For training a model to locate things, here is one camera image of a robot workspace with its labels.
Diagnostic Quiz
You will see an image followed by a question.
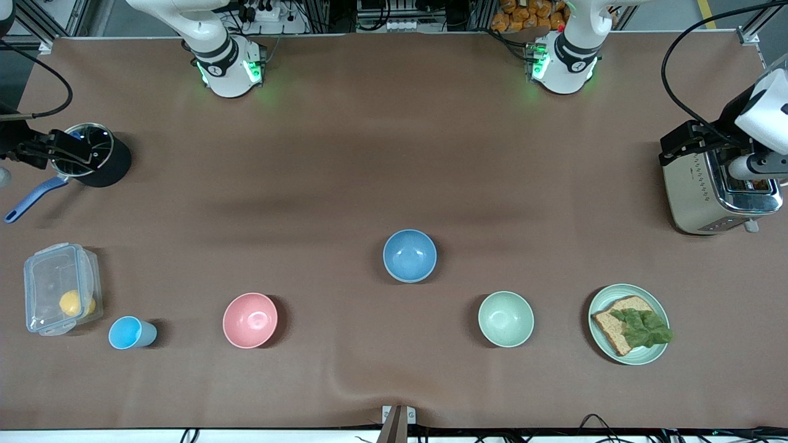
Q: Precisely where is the light green plate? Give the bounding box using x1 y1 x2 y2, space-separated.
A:
588 283 670 366

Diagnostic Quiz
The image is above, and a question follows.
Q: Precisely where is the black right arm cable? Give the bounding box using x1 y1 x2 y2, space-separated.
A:
0 39 74 119

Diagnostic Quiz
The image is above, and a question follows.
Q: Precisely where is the brown table cloth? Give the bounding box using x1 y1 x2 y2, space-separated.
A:
0 31 788 430

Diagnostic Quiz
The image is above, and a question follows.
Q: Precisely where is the metal table edge bracket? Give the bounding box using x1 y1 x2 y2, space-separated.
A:
377 404 417 443

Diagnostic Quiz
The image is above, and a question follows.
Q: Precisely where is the silver toaster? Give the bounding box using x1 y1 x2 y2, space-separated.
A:
662 145 784 236

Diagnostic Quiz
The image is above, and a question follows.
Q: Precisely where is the white power strip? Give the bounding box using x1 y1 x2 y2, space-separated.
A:
245 2 308 35

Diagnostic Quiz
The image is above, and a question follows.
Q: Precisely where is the blue bowl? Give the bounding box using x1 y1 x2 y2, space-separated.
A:
382 229 438 282

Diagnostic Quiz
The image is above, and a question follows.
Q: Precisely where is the black looped floor cable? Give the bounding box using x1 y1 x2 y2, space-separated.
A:
577 413 624 443

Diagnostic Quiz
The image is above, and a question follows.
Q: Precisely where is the green lettuce leaf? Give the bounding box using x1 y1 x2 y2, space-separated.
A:
609 308 674 349

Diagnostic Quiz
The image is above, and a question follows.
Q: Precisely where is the pink bowl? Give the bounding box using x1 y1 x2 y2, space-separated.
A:
222 292 279 349

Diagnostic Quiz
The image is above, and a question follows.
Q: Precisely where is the clear plastic lidded container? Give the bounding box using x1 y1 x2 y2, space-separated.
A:
23 243 103 337

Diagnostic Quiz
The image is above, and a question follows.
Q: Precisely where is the yellow lemon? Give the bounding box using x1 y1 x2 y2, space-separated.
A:
58 289 97 318

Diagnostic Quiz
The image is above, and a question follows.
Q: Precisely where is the black saucepan with blue handle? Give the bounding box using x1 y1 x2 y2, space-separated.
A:
4 122 132 224

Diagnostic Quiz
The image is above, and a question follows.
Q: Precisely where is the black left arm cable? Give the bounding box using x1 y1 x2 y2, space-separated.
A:
661 0 788 147

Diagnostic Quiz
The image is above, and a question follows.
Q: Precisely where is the aluminium frame profile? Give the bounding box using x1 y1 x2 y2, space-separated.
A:
11 0 94 45

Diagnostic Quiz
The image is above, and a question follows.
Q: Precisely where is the bag of orange snacks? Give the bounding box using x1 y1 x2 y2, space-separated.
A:
491 0 568 33

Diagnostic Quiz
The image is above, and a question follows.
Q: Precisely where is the blue plastic cup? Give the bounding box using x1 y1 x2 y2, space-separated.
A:
108 316 158 350

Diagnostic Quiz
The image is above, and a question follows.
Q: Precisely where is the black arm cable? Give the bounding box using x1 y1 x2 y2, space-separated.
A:
0 39 74 119
661 0 788 147

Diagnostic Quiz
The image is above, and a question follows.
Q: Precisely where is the brown bread slice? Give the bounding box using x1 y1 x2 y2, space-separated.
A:
591 295 654 357

